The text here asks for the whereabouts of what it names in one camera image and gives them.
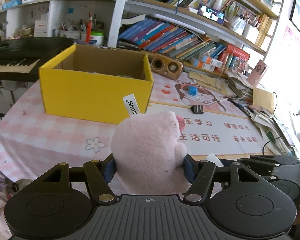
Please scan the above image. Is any stack of brown envelopes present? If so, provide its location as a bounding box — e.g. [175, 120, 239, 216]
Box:
[189, 70, 234, 97]

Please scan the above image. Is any pink cartoon box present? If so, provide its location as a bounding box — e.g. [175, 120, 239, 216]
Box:
[247, 59, 268, 84]

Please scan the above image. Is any white jar with green lid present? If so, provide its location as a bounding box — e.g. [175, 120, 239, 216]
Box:
[90, 30, 105, 47]

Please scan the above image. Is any white bookshelf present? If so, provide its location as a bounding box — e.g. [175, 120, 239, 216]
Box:
[0, 0, 288, 80]

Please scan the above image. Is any white pen box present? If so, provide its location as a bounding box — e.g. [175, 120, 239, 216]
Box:
[242, 24, 260, 43]

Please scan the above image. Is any orange white small box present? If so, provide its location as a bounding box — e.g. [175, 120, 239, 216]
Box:
[191, 59, 215, 72]
[199, 55, 223, 67]

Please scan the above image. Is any black electronic keyboard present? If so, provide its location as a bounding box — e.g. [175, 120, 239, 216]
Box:
[0, 37, 74, 83]

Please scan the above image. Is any white box with red label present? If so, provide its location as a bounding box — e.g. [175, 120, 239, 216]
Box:
[34, 15, 51, 37]

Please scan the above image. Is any pink plush pig toy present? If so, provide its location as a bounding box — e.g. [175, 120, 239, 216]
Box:
[111, 93, 192, 195]

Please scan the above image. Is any pen holder with pens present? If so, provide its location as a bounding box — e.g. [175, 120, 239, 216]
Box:
[60, 17, 88, 40]

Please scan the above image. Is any pink cartoon desk mat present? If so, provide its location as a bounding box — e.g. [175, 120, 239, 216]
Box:
[147, 66, 268, 157]

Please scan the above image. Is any row of leaning books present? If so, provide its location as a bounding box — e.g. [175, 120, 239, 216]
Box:
[117, 17, 251, 70]

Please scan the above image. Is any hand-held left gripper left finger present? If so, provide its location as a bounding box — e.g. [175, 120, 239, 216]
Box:
[34, 155, 118, 205]

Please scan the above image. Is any red and white pen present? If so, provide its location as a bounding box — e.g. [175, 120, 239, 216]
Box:
[86, 17, 93, 43]

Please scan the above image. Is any pink wall poster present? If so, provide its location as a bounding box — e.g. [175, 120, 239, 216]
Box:
[277, 25, 300, 65]

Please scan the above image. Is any pink checked tablecloth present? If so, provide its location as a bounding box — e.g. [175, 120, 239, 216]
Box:
[0, 72, 265, 198]

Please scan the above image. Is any black pen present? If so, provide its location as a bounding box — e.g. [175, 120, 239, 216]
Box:
[227, 98, 253, 117]

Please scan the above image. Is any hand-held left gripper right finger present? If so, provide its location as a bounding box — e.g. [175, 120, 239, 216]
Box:
[182, 154, 273, 203]

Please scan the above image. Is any yellow cardboard box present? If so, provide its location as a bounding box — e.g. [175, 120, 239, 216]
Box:
[38, 44, 154, 125]

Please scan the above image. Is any smartphone with lit screen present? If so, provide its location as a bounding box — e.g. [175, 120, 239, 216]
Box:
[197, 4, 225, 25]

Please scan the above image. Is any wooden retro radio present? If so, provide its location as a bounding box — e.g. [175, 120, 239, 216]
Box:
[151, 54, 183, 80]

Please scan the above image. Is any pile of papers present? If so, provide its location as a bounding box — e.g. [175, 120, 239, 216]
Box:
[226, 69, 300, 157]

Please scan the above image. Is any brown envelope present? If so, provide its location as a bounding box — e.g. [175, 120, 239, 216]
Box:
[252, 87, 276, 113]

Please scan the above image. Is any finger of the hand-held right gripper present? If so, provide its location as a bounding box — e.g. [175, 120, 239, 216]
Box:
[249, 155, 300, 167]
[237, 157, 278, 181]

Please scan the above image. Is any white paper slip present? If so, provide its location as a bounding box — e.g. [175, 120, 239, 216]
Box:
[205, 154, 225, 167]

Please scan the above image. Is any blue tissue pack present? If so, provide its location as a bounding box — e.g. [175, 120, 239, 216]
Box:
[2, 0, 23, 10]

